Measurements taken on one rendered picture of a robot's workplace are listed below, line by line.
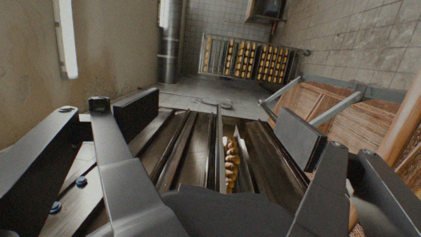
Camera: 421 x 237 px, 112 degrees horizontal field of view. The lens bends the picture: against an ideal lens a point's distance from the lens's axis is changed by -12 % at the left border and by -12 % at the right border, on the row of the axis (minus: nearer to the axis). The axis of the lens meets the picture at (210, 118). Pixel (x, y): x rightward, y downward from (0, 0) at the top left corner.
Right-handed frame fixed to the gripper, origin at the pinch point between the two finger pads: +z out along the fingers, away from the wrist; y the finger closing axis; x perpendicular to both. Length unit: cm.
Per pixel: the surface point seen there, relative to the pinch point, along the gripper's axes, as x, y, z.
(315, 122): -12, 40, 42
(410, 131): 0.2, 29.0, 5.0
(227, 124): -61, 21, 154
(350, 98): 0, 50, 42
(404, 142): -1.6, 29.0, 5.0
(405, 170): -21, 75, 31
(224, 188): -40, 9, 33
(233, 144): -70, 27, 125
